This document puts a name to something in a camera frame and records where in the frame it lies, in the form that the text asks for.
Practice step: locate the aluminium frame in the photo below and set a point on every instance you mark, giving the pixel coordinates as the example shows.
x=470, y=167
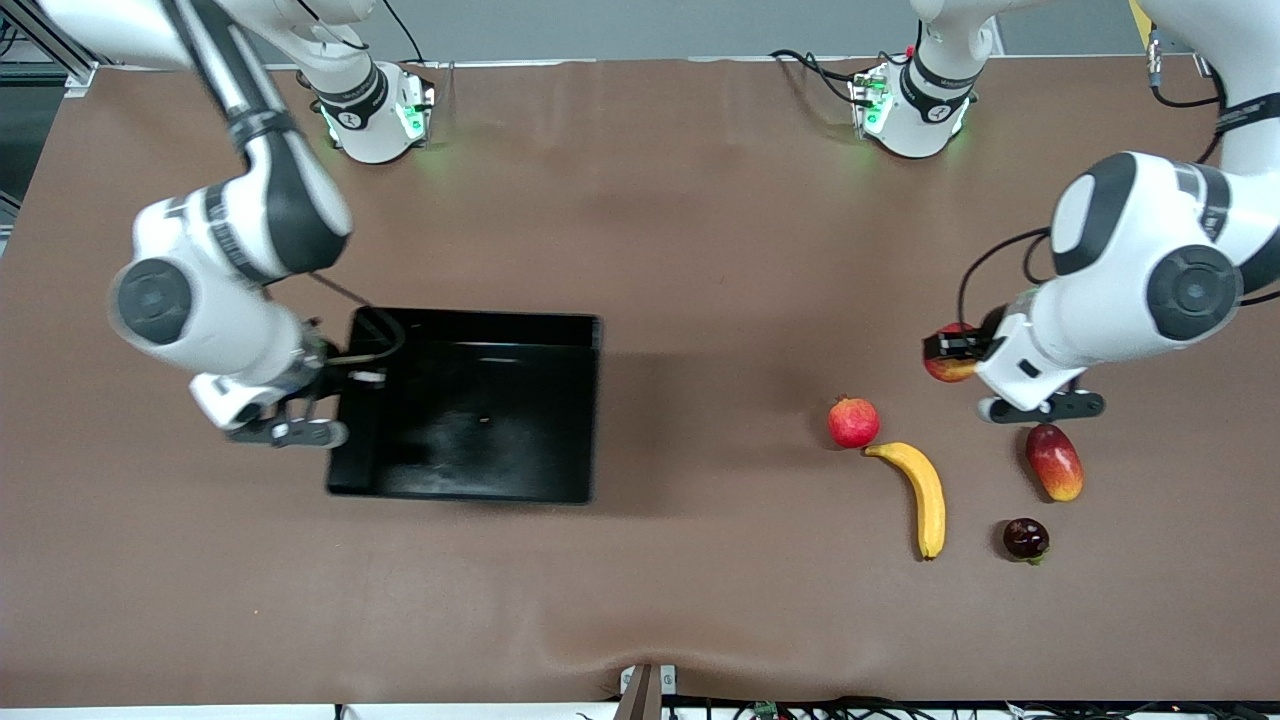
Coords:
x=80, y=78

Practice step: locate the red orange mango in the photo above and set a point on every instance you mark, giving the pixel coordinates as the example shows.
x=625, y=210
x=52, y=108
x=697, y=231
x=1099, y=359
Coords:
x=1055, y=465

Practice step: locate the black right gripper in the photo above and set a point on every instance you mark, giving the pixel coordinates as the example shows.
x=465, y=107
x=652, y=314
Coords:
x=335, y=377

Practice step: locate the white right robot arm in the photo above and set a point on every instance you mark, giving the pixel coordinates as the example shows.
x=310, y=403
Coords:
x=200, y=310

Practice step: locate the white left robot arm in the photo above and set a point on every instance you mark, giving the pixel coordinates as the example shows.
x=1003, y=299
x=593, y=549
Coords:
x=1110, y=300

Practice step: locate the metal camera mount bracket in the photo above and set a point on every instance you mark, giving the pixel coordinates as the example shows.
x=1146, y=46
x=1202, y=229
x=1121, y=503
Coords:
x=640, y=695

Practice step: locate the red yellow apple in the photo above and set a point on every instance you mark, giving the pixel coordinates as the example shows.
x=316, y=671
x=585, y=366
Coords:
x=950, y=370

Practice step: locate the red pomegranate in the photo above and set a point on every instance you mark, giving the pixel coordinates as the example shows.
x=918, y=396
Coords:
x=853, y=424

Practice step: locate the brown table cover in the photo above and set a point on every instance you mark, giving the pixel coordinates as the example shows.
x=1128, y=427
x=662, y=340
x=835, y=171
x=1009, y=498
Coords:
x=640, y=600

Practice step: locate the yellow banana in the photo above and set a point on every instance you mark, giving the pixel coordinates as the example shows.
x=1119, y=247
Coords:
x=925, y=485

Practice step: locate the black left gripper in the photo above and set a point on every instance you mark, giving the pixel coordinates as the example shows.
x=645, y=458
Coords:
x=990, y=337

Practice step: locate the black plastic box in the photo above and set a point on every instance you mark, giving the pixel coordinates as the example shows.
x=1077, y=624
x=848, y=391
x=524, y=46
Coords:
x=480, y=440

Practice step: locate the dark purple mangosteen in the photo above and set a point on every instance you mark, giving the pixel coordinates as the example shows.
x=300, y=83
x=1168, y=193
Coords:
x=1025, y=538

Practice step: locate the green terminal connector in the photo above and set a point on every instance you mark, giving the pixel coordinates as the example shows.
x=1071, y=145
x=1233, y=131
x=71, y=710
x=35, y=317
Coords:
x=766, y=710

